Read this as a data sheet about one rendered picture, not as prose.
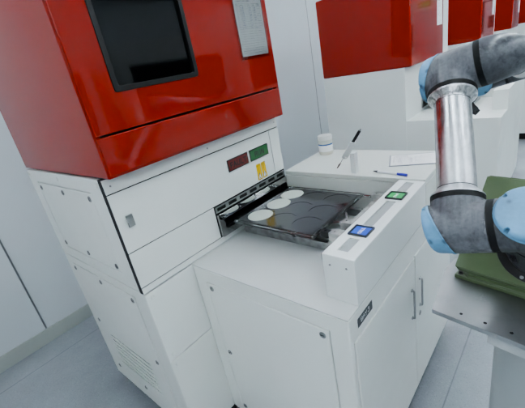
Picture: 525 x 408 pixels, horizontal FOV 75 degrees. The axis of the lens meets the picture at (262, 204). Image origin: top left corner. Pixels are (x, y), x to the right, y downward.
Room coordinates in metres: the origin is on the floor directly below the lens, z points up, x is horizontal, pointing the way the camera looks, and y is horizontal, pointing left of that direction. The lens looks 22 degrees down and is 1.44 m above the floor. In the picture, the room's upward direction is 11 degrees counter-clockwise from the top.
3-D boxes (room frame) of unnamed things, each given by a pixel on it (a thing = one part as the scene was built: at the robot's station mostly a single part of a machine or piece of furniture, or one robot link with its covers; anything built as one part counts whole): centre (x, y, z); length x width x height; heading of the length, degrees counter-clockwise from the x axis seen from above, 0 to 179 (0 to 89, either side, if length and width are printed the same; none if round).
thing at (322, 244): (1.12, -0.10, 0.84); 0.50 x 0.02 x 0.03; 46
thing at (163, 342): (1.50, 0.40, 0.41); 0.82 x 0.71 x 0.82; 136
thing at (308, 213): (1.24, -0.14, 0.90); 0.34 x 0.34 x 0.01; 46
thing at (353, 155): (1.34, -0.39, 1.03); 0.06 x 0.04 x 0.13; 46
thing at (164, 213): (1.26, 0.16, 1.02); 0.82 x 0.03 x 0.40; 136
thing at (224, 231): (1.38, 0.02, 0.89); 0.44 x 0.02 x 0.10; 136
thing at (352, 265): (0.94, -0.35, 0.89); 0.55 x 0.09 x 0.14; 136
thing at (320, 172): (1.45, -0.48, 0.89); 0.62 x 0.35 x 0.14; 46
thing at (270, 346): (1.23, -0.27, 0.41); 0.97 x 0.64 x 0.82; 136
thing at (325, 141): (1.69, -0.37, 1.01); 0.07 x 0.07 x 0.10
